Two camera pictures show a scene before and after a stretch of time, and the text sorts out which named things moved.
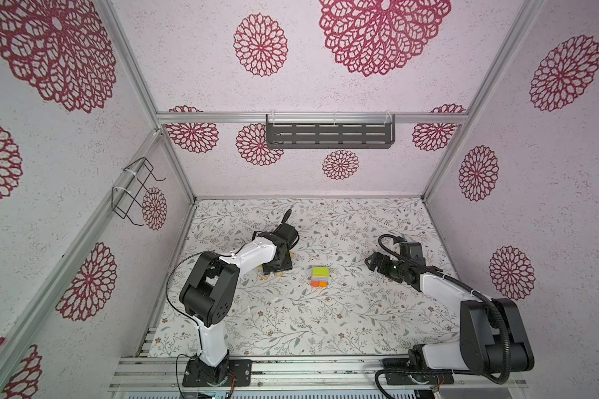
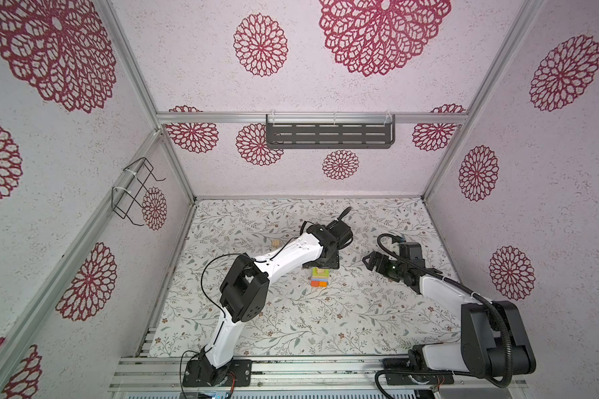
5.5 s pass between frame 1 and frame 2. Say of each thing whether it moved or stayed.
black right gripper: stayed
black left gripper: moved
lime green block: stayed
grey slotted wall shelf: stayed
